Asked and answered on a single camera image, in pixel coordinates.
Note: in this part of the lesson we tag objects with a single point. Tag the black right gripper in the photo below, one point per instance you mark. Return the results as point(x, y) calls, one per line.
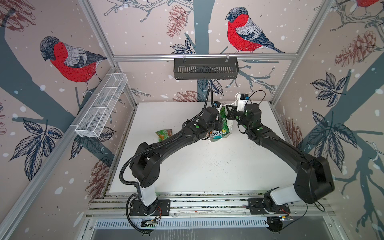
point(232, 113)

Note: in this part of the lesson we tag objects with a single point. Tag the white patterned paper bag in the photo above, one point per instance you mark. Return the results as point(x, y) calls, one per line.
point(217, 135)

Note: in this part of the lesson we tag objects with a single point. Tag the green orange snack packet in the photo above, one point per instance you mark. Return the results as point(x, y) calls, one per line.
point(164, 134)

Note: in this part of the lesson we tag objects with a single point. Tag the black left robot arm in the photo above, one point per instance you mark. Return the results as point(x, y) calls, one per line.
point(145, 164)

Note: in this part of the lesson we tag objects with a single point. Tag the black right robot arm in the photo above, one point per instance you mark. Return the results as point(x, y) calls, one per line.
point(314, 178)

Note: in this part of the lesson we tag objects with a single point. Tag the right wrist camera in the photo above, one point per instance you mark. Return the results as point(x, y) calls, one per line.
point(241, 101)

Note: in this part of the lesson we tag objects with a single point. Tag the black hanging wire basket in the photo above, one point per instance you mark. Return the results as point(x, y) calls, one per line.
point(206, 69)

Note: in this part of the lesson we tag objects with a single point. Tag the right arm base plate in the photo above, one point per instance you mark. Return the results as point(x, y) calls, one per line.
point(258, 206)

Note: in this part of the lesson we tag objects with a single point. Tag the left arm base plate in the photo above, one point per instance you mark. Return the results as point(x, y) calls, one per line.
point(157, 208)

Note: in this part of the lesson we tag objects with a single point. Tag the aluminium frame crossbar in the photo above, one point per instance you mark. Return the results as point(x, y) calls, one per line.
point(160, 58)

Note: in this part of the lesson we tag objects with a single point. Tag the white mesh wall shelf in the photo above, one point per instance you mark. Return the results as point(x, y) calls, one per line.
point(98, 114)

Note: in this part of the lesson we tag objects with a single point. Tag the aluminium mounting rail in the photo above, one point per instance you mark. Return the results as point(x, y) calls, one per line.
point(203, 205)

